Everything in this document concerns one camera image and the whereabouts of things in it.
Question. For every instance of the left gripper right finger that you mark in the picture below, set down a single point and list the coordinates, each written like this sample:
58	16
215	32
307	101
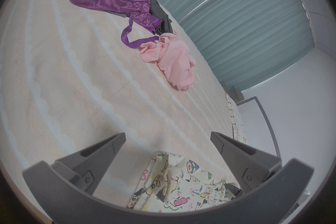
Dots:
245	164

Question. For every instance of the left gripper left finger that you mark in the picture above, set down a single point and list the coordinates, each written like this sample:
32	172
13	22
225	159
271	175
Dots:
94	164

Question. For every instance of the white printed pyjama top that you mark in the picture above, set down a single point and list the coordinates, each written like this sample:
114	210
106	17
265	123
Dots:
178	183

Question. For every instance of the bed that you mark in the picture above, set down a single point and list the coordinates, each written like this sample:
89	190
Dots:
78	73

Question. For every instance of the white printed pillow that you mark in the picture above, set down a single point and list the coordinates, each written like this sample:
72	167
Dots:
236	118

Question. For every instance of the grey bedside table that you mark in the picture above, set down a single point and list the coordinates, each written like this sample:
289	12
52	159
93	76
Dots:
232	90

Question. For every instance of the pink garment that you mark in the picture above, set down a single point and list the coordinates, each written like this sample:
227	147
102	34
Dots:
175	62

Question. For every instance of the black garment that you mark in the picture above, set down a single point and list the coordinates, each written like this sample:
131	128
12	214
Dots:
157	11

